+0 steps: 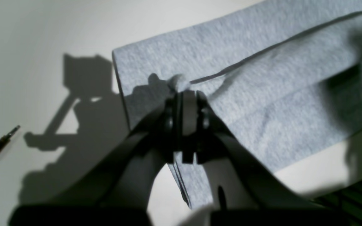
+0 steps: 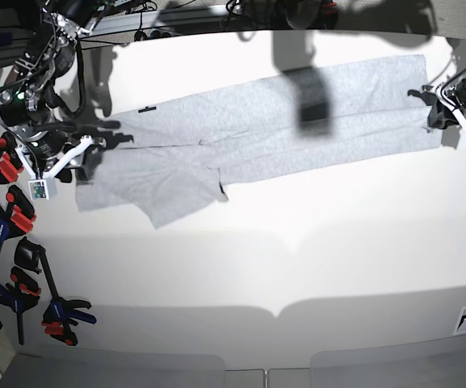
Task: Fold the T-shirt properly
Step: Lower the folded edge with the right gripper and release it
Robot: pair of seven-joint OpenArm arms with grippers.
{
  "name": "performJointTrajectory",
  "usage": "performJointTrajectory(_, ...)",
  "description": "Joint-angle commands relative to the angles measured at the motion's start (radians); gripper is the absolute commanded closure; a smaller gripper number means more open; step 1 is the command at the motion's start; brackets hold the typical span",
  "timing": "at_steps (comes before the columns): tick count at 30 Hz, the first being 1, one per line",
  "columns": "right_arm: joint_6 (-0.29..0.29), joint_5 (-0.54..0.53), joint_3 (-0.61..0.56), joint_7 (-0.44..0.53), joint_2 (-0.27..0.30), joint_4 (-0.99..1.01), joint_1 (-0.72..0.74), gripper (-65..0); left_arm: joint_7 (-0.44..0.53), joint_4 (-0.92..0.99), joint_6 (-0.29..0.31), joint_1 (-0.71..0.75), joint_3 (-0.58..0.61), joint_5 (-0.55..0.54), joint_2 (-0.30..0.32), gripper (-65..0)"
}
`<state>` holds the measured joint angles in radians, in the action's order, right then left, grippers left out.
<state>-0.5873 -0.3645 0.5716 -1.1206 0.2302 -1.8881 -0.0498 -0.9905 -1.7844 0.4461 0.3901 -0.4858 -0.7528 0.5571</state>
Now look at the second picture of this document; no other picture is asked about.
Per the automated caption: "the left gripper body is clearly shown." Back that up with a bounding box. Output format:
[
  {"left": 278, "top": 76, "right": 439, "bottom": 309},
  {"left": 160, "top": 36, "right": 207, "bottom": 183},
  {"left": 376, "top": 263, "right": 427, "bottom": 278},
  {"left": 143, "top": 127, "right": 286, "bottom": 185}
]
[{"left": 407, "top": 86, "right": 466, "bottom": 130}]

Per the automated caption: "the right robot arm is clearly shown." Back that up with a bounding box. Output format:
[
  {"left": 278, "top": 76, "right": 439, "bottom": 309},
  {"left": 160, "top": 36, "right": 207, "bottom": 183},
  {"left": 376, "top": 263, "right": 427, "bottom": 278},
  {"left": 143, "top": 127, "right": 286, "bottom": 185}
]
[{"left": 0, "top": 1, "right": 114, "bottom": 179}]

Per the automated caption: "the long bar blue clamp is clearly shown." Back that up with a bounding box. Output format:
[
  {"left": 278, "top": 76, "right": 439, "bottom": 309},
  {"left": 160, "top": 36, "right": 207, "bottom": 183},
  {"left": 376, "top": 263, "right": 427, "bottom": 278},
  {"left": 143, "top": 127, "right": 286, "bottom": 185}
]
[{"left": 14, "top": 237, "right": 97, "bottom": 347}]

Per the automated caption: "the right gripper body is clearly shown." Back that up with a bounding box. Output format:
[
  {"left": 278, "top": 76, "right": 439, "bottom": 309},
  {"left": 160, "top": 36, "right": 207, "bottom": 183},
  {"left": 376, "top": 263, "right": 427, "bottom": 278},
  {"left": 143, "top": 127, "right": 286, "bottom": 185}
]
[{"left": 14, "top": 124, "right": 107, "bottom": 182}]

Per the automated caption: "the light grey T-shirt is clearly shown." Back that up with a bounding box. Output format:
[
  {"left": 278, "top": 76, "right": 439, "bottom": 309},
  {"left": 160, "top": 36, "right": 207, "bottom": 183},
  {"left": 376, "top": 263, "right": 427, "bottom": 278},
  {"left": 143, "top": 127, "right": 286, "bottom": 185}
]
[{"left": 76, "top": 55, "right": 442, "bottom": 227}]

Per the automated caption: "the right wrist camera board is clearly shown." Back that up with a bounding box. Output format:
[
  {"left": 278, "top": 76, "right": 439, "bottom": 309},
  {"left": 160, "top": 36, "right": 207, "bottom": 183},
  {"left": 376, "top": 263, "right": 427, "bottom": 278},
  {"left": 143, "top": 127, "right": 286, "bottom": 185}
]
[{"left": 27, "top": 179, "right": 57, "bottom": 200}]

